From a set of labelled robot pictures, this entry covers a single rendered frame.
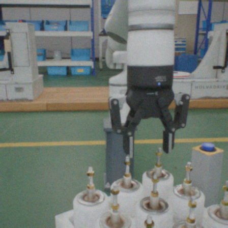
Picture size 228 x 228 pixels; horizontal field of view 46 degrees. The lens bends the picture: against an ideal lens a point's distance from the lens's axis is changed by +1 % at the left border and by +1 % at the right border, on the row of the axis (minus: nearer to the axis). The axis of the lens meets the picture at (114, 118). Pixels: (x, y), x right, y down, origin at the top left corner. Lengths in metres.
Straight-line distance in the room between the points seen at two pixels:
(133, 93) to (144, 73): 0.04
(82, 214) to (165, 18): 0.51
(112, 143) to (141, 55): 0.79
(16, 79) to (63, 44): 6.29
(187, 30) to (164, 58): 6.66
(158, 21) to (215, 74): 2.65
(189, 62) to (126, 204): 4.57
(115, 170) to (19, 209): 0.43
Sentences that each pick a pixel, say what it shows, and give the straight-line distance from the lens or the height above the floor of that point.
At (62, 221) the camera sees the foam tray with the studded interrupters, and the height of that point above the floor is 0.18.
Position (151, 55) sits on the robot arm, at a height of 0.64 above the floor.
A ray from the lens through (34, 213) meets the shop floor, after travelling 1.17.
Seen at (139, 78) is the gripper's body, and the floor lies 0.60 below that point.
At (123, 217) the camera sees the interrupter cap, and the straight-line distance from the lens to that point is 0.68.
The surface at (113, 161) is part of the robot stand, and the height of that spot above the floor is 0.14.
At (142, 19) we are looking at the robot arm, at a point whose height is 0.69.
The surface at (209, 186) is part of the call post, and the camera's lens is 0.96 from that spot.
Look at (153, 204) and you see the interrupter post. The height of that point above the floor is 0.26.
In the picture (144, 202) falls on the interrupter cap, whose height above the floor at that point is 0.25.
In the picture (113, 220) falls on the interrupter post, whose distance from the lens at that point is 0.66.
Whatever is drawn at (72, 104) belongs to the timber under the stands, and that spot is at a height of 0.06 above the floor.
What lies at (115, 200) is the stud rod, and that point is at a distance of 0.63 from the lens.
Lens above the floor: 0.66
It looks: 16 degrees down
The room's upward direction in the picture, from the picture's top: straight up
